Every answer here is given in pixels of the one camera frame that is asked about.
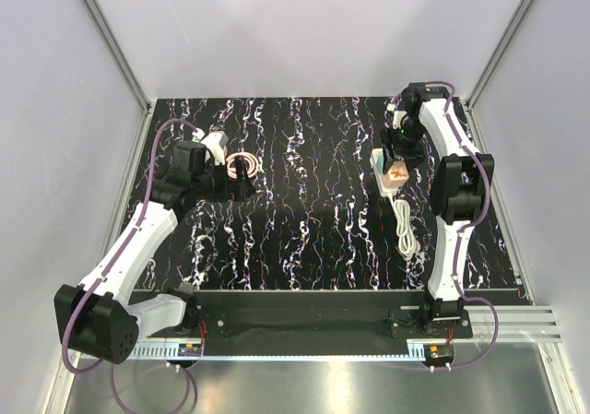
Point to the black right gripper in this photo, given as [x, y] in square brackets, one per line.
[411, 156]

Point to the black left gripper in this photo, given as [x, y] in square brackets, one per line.
[242, 189]

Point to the white power strip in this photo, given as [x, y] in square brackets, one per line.
[379, 178]

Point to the beige cube adapter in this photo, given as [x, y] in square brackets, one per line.
[396, 176]

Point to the light blue plug adapter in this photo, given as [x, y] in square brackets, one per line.
[379, 165]

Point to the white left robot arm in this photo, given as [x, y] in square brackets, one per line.
[96, 316]

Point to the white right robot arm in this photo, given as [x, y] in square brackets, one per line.
[459, 195]

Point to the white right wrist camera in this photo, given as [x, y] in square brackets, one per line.
[395, 115]

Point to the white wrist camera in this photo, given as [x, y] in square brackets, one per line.
[216, 145]
[395, 115]

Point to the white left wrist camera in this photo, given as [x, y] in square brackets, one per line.
[216, 145]

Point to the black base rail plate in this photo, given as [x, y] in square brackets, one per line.
[394, 313]

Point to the aluminium frame rail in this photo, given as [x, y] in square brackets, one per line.
[320, 333]

